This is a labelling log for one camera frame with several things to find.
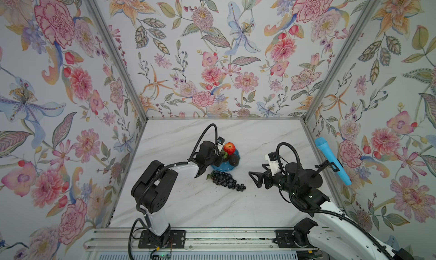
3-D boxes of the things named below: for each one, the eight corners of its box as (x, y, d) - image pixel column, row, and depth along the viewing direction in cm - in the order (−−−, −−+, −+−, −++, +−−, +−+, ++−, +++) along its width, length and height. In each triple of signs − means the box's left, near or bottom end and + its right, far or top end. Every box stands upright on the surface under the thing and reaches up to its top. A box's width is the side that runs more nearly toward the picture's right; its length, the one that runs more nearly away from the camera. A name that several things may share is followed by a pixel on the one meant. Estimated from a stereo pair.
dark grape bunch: (206, 181, 93) (206, 178, 90) (210, 171, 97) (210, 168, 94) (244, 193, 89) (245, 190, 86) (246, 182, 93) (247, 179, 90)
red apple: (222, 153, 104) (223, 146, 99) (228, 147, 107) (228, 140, 102) (229, 158, 102) (230, 151, 97) (235, 152, 105) (236, 145, 99)
